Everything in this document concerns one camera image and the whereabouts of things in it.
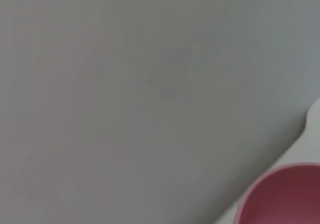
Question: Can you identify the pink plastic bowl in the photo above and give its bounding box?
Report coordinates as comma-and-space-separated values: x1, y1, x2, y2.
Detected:
233, 162, 320, 224

